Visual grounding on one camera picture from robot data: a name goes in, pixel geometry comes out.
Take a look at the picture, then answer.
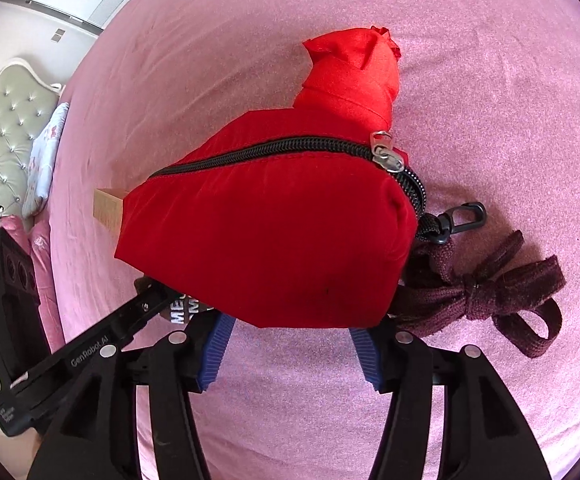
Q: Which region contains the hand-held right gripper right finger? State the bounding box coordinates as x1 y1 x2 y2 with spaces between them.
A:
347 327 553 480

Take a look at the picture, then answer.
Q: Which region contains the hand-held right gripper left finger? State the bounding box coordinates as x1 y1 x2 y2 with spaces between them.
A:
26 317 236 480

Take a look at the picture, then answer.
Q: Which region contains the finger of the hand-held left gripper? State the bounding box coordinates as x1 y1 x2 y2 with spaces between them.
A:
134 277 216 331

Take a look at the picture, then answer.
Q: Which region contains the dark lettered sock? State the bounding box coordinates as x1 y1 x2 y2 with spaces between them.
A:
162 292 216 326

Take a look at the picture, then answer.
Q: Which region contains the red zip bag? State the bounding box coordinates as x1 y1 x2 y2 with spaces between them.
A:
114 25 427 330

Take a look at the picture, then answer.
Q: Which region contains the pink pillow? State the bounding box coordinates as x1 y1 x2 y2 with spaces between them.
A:
0 215 67 356

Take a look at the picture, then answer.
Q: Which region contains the brown cardboard box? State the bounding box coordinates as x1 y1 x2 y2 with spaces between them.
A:
93 187 127 235

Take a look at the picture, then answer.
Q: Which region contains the light blue printed pillow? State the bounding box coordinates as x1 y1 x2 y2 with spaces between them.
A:
21 101 71 218

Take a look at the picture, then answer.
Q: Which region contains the grey tufted headboard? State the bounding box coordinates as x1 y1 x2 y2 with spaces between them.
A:
0 59 66 411

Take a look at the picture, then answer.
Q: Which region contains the black snap clip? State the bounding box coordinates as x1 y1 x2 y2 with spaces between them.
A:
417 201 487 246

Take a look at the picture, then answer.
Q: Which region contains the pink bed sheet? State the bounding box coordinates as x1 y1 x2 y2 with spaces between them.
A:
35 0 580 480

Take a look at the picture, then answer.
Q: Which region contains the maroon woven strap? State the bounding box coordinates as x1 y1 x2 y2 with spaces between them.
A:
390 230 567 359

